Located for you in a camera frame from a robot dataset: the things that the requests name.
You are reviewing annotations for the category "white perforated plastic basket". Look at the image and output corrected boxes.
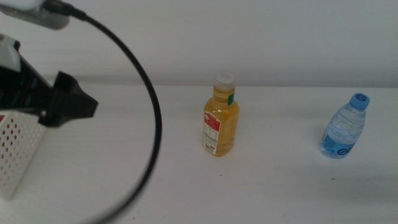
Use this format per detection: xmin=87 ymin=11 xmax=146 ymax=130
xmin=0 ymin=109 xmax=48 ymax=202

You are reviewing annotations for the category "clear water bottle blue cap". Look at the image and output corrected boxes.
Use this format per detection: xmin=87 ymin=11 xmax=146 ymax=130
xmin=319 ymin=92 xmax=371 ymax=159

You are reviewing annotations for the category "yellow tea bottle white cap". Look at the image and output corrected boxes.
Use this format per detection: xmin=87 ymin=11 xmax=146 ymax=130
xmin=202 ymin=70 xmax=241 ymax=157

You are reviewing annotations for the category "black camera cable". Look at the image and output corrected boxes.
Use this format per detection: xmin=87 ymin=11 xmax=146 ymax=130
xmin=43 ymin=0 xmax=163 ymax=224

